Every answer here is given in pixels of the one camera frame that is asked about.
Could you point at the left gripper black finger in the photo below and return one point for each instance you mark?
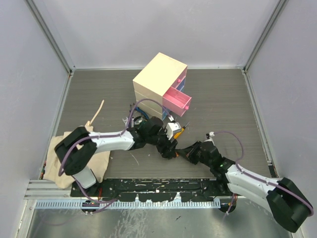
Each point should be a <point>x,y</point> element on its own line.
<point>166,154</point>
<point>173,148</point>

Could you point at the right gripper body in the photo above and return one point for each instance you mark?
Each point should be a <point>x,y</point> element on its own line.
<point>196,155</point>

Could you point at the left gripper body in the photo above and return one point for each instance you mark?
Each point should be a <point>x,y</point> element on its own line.
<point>162,141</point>

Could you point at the large pink drawer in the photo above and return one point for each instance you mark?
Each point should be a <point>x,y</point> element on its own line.
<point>176,101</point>

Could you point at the cream drawer cabinet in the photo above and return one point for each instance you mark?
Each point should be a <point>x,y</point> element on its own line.
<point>153,81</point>

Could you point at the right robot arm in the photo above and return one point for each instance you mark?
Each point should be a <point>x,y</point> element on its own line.
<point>279,196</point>

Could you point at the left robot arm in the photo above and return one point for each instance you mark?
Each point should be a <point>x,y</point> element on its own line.
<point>131,138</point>

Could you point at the left light blue drawer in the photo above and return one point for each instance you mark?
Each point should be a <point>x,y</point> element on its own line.
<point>165,114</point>

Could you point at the silver open end wrench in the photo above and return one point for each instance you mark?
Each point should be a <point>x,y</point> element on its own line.
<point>126,122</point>

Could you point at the wide purple drawer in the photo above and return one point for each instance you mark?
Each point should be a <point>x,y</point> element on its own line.
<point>181,87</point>

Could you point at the small pink drawer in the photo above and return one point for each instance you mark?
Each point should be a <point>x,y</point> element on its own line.
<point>179,79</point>

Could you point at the beige cloth bag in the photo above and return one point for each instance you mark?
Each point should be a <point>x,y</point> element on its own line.
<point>84,164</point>

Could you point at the orange handled screwdriver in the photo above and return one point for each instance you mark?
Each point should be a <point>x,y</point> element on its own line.
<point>181,131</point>

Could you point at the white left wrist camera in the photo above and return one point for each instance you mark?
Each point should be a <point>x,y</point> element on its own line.
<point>171,129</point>

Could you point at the green handled screwdriver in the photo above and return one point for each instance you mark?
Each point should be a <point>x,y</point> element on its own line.
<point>140,122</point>

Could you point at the blue handled pliers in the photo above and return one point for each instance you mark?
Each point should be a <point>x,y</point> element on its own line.
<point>140,111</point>

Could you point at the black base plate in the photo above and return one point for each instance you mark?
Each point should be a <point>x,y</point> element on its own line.
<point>159,190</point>

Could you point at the slotted cable duct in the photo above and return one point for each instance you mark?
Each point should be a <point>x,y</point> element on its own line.
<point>84,204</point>

